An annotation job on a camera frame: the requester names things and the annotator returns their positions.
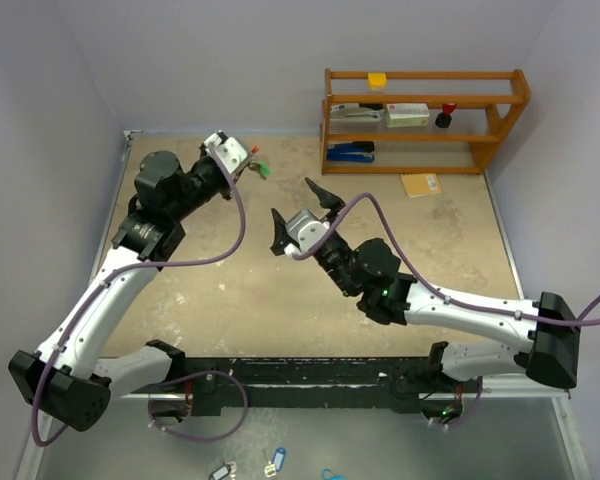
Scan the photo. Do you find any green tagged key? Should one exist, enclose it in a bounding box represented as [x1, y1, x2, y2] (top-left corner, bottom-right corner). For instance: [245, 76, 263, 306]
[248, 146, 270, 180]

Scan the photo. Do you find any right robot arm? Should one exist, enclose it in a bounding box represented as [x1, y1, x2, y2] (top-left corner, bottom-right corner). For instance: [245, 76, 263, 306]
[270, 181, 581, 391]

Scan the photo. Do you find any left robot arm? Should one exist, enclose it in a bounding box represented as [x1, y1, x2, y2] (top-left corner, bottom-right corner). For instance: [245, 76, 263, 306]
[8, 132, 253, 447]

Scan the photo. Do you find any blue black stapler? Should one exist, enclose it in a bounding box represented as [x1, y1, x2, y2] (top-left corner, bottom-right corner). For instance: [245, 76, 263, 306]
[326, 141, 375, 163]

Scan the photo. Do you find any grey stapler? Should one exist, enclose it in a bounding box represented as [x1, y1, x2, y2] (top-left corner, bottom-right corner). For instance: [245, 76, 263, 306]
[330, 103, 384, 123]

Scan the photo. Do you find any wooden shelf rack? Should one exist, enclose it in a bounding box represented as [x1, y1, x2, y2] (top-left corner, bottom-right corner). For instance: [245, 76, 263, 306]
[320, 69, 531, 174]

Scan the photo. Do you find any white red box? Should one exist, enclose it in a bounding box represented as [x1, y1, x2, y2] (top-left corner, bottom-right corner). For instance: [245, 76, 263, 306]
[384, 103, 430, 128]

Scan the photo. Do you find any yellow lidded container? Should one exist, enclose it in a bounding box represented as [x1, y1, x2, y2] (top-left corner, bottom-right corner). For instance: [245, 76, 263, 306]
[367, 72, 388, 92]

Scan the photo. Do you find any red black stamp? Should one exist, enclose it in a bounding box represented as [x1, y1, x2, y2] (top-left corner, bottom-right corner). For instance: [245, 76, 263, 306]
[435, 103, 457, 129]

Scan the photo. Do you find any blue hook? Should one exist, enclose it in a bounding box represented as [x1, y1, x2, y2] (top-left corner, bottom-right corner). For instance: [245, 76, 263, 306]
[321, 468, 347, 480]

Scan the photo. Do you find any blue tagged key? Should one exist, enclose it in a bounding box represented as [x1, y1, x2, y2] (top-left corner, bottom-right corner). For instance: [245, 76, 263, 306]
[263, 447, 287, 478]

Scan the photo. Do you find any black tagged key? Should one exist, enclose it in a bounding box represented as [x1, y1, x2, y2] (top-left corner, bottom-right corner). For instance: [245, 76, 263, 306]
[208, 462, 238, 480]

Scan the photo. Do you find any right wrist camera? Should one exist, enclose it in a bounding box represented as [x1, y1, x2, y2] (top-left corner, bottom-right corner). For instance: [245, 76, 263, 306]
[283, 209, 330, 257]

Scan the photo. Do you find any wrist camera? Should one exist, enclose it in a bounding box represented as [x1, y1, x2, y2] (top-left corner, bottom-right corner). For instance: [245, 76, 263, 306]
[202, 130, 253, 182]
[283, 209, 330, 257]

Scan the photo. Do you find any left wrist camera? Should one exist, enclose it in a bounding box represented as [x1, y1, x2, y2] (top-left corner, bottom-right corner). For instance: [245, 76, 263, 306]
[202, 130, 253, 182]

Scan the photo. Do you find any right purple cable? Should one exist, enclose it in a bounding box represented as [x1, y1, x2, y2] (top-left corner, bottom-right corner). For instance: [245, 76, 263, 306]
[292, 193, 600, 327]

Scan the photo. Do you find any black base frame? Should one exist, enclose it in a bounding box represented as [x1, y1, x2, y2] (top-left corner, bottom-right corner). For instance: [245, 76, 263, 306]
[134, 351, 479, 417]

